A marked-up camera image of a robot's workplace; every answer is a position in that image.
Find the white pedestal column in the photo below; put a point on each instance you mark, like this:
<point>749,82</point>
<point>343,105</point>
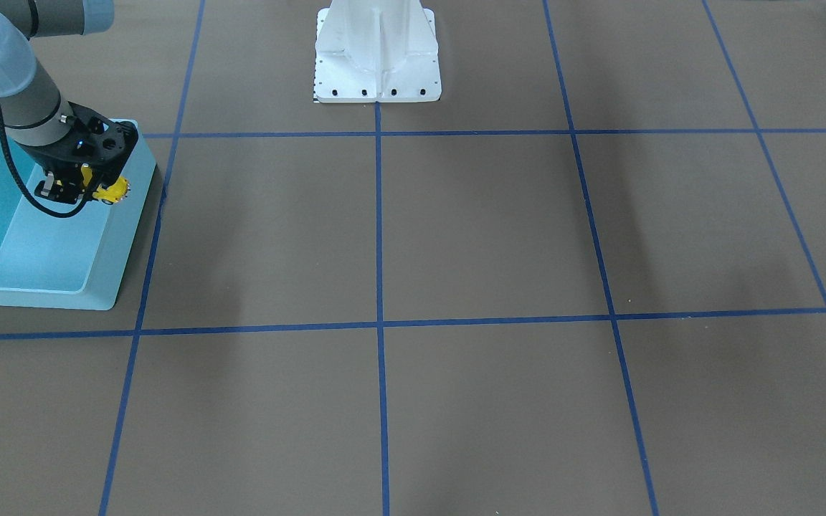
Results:
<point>376,51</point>

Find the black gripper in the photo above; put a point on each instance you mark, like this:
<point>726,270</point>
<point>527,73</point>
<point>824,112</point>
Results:
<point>62,163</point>

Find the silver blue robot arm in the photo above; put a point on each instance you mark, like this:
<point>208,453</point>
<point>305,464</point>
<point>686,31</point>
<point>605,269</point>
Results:
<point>31,104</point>

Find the yellow beetle toy car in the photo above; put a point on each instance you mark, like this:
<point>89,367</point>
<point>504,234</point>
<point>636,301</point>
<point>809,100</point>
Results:
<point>106,194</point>

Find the light blue plastic bin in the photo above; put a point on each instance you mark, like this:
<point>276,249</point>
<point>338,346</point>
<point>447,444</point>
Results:
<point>77,262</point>

